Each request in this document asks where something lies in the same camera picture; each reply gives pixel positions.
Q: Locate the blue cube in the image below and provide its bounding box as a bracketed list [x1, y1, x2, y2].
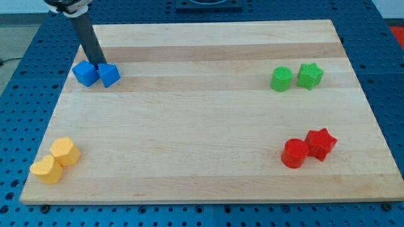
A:
[72, 61, 100, 87]

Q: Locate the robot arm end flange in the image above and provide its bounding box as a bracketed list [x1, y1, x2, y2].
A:
[44, 0, 93, 18]

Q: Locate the blue triangle block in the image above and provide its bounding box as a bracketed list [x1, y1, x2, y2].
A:
[98, 63, 121, 88]

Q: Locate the wooden board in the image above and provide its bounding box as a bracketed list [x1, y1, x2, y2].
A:
[20, 20, 403, 205]

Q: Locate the green cylinder block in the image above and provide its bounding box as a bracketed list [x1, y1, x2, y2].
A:
[270, 66, 293, 92]

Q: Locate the red cylinder block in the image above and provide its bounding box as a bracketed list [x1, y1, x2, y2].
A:
[281, 139, 309, 168]

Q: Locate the green star block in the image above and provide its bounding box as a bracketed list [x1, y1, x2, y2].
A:
[297, 63, 324, 90]

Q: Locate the red star block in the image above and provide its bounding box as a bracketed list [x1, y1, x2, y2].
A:
[305, 128, 338, 161]

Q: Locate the yellow hexagon block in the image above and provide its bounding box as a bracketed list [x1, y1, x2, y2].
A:
[50, 137, 81, 167]

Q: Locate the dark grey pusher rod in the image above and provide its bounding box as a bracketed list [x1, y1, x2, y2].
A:
[70, 13, 107, 69]

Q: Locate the yellow heart block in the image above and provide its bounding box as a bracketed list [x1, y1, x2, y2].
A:
[30, 155, 63, 184]

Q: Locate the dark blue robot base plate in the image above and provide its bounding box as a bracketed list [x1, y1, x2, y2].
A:
[174, 0, 244, 11]

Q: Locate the black cable on floor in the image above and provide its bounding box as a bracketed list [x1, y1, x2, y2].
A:
[0, 57, 21, 67]

